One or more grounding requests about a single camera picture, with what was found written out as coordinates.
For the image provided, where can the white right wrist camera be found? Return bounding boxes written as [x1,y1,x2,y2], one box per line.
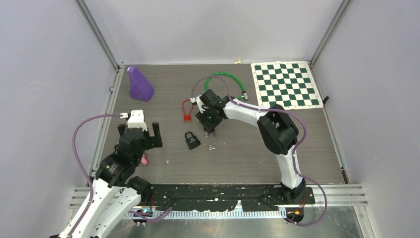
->
[190,96,203,108]

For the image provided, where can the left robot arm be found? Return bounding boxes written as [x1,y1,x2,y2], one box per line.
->
[57,122,162,238]

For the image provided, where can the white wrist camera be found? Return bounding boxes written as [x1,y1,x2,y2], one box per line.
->
[190,96,203,108]
[127,110,148,131]

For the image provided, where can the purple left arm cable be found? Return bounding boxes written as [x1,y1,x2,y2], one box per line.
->
[67,113,173,238]

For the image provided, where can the aluminium frame rail front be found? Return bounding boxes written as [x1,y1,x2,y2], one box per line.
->
[69,183,369,219]

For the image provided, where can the small silver keys on table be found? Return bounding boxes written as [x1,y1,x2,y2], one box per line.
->
[206,144,216,152]

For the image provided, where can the green white chessboard mat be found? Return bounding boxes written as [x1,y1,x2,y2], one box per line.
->
[251,61,324,110]

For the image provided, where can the purple plastic cone block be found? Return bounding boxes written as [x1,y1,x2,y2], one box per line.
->
[127,66,155,102]

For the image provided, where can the black Kaijing padlock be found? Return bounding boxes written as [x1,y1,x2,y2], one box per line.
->
[184,131,201,150]

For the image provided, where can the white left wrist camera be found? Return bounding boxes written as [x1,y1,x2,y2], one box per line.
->
[127,110,148,131]

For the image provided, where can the red cable padlock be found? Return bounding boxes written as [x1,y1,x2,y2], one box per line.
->
[181,99,195,122]

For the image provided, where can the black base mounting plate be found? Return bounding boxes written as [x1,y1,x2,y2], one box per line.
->
[140,184,315,212]

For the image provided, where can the pink marker pen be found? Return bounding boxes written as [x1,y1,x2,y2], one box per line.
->
[141,154,149,165]

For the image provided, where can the green cable lock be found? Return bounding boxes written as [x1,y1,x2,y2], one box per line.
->
[205,72,249,101]

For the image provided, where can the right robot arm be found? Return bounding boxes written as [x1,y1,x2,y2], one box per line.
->
[190,89,306,204]

